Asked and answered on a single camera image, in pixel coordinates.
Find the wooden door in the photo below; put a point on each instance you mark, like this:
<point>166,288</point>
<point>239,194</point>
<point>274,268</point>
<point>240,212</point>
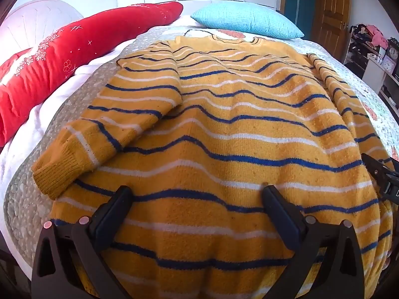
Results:
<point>330,12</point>

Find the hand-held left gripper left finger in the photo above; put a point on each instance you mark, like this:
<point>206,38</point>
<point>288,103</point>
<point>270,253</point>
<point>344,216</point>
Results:
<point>107,218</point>

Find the red embroidered quilt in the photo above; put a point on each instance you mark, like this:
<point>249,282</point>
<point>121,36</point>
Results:
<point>78,46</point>

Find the teal wall panel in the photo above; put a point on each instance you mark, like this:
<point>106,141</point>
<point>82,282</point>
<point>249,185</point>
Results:
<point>299,3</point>

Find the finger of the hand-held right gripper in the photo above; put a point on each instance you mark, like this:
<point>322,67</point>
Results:
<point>378,171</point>

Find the pink cloth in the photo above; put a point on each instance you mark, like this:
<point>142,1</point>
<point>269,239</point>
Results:
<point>377,35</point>

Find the white bed headboard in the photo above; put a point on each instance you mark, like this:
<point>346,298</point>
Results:
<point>34,21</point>

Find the blue knit pillow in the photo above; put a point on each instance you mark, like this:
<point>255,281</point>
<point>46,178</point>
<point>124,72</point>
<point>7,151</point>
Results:
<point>246,18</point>

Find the pale pink fleece blanket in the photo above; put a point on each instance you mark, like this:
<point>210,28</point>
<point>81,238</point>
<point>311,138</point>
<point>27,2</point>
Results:
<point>18,155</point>

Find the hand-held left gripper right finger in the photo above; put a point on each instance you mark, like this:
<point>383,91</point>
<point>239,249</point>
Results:
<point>282,218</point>

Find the yellow striped knit sweater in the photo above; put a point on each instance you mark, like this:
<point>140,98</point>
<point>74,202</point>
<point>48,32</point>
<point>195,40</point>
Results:
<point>218,130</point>

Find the cluttered storage shelf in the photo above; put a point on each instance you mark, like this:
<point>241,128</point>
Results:
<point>367,62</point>

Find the black table clock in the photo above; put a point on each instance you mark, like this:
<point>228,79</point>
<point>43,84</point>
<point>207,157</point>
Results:
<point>393,49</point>

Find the patterned quilted bedspread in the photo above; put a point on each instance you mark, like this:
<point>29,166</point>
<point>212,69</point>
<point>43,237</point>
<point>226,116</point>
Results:
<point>29,199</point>

